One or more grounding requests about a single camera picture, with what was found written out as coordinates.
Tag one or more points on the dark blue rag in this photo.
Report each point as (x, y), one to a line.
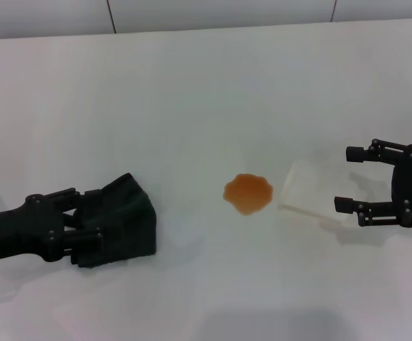
(128, 220)

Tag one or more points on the brown liquid stain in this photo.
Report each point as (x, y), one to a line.
(248, 193)

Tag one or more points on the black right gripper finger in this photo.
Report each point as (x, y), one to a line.
(369, 152)
(366, 209)

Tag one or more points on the white paper cup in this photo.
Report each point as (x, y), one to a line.
(309, 192)

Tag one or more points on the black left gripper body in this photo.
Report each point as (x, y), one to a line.
(17, 231)

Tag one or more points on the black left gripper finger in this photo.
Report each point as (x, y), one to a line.
(85, 236)
(67, 194)

